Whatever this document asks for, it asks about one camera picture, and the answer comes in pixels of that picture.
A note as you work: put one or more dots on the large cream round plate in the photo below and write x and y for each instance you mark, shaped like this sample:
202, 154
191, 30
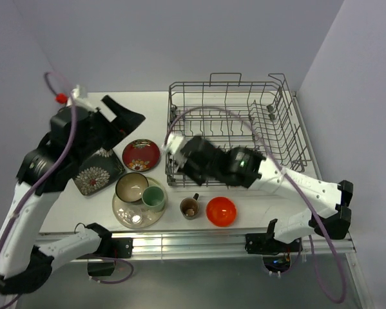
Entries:
149, 217

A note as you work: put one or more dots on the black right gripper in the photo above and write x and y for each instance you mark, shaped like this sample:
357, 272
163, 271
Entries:
185, 168

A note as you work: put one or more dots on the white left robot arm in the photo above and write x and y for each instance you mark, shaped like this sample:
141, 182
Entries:
42, 177

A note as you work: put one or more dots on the clear glass cup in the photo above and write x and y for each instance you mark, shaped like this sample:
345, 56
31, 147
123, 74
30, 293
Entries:
133, 216

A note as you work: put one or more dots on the grey wire dish rack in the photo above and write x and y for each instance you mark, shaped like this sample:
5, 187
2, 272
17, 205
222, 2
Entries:
230, 111

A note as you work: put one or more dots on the dark bowl beige inside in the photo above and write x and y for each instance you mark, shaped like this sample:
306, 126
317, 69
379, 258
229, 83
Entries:
130, 187

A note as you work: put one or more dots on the aluminium frame rail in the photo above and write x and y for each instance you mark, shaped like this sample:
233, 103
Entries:
209, 269

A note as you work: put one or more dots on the light green cup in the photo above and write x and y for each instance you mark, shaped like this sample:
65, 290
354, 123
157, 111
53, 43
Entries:
153, 198

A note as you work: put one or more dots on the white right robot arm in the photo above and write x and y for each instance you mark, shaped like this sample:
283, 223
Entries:
327, 214

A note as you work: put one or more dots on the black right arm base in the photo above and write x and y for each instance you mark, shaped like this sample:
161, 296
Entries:
277, 257

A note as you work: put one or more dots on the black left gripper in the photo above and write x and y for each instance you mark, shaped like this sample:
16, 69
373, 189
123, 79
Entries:
126, 121

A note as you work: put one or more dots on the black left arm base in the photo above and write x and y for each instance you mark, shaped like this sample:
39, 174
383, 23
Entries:
110, 260

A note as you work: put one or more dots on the red floral round plate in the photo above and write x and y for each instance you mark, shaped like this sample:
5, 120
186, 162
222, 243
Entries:
141, 155

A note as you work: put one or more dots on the dark brown mug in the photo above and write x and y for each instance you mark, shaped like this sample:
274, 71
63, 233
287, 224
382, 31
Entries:
190, 207

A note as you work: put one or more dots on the black floral square plate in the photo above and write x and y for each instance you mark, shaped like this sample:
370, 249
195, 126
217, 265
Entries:
99, 171

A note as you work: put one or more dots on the orange plastic bowl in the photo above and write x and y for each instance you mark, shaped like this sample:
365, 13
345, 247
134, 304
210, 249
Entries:
221, 211

